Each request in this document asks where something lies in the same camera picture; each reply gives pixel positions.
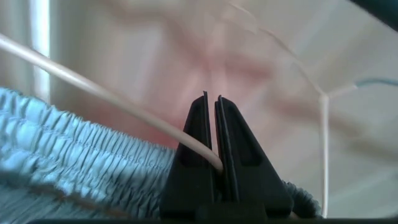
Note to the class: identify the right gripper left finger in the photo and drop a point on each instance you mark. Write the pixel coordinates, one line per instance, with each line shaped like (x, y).
(189, 180)

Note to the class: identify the pale grey pants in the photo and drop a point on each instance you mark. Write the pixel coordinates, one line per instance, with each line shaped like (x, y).
(77, 149)

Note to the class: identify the beige curtain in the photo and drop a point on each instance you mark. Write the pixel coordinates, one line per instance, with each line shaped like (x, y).
(124, 46)

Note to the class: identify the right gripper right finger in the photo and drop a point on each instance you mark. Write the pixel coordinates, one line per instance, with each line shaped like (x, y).
(248, 183)

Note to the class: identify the pink clothes hanger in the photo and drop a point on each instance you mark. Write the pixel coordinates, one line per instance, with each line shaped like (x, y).
(325, 155)
(93, 88)

